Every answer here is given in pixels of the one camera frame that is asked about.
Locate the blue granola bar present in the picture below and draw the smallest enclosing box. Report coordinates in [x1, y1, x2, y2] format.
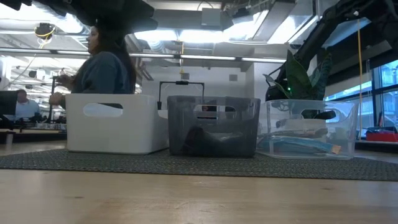
[257, 136, 321, 147]
[261, 141, 342, 156]

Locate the grey translucent plastic bin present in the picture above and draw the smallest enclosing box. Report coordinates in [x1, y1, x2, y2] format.
[167, 95, 261, 158]

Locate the long ceiling light strip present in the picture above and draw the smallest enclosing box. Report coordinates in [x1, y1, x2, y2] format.
[0, 48, 287, 64]

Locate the white plastic bin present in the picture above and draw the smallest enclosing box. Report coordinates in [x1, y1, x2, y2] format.
[65, 93, 170, 156]

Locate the grey woven placemat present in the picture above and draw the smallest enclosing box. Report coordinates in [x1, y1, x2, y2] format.
[0, 148, 398, 182]

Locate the grey ceiling box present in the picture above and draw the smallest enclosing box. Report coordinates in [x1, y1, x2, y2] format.
[201, 7, 223, 27]

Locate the person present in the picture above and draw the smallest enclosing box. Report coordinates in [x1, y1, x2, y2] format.
[14, 89, 41, 121]
[49, 24, 137, 110]

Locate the green snake plant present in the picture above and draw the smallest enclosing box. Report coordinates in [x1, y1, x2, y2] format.
[262, 49, 333, 121]

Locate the clear plastic bin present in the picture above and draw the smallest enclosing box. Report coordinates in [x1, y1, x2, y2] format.
[256, 99, 360, 161]

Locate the dark background desk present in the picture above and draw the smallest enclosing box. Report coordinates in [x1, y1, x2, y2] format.
[0, 123, 68, 144]

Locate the black round ceiling device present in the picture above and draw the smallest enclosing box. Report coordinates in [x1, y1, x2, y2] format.
[34, 22, 57, 40]

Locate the red box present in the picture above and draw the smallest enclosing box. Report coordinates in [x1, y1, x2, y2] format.
[366, 129, 398, 143]

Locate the black computer monitor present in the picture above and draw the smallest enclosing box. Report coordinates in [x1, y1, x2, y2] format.
[0, 90, 19, 116]

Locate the black metal stand frame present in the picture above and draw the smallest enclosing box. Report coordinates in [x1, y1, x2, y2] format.
[46, 75, 60, 124]
[156, 80, 205, 111]

